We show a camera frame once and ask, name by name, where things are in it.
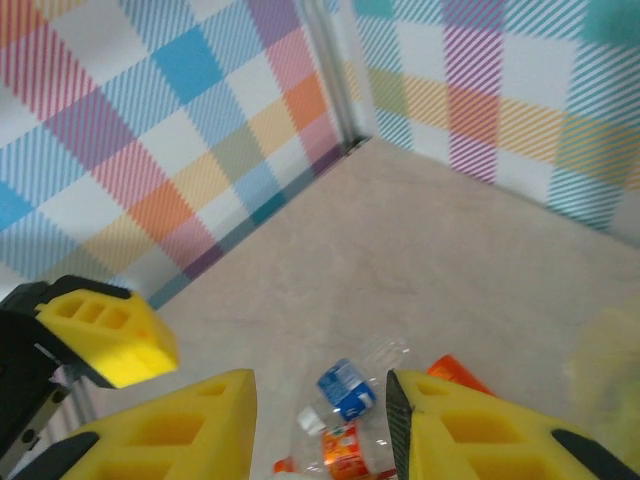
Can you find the blue label bottle white cap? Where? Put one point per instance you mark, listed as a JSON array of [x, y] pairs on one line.
[[345, 390]]

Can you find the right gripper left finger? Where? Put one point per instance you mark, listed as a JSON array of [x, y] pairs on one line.
[[165, 440]]

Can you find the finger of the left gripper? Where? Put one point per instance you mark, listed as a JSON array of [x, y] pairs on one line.
[[120, 345]]

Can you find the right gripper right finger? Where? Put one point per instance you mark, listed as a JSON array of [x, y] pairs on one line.
[[475, 435]]

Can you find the yellow plastic bin liner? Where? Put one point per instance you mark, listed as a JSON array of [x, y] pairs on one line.
[[610, 360]]

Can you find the aluminium frame corner post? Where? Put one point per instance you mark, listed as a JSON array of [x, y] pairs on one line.
[[335, 75]]

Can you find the crushed orange label bottle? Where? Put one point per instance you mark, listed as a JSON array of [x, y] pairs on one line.
[[345, 450]]

